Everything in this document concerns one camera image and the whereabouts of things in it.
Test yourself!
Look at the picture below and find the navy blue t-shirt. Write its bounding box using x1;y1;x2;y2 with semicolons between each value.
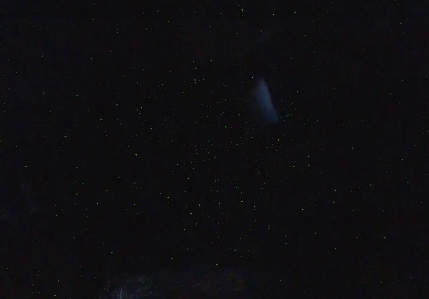
0;0;429;299

